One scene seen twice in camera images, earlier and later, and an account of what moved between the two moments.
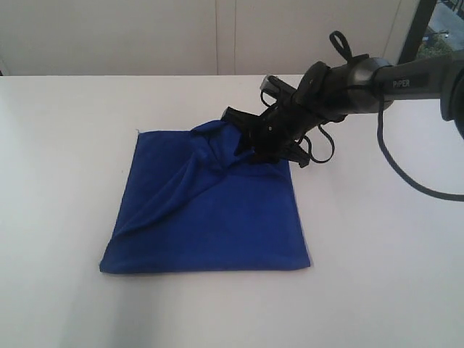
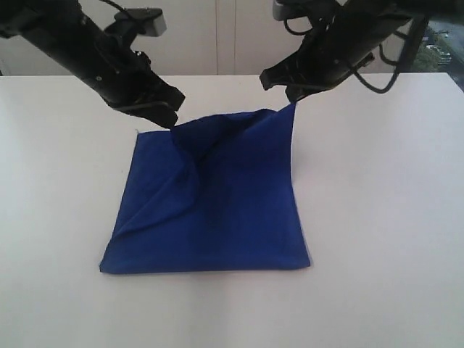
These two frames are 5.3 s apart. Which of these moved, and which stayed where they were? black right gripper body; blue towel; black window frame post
Moved: black right gripper body
Stayed: black window frame post; blue towel
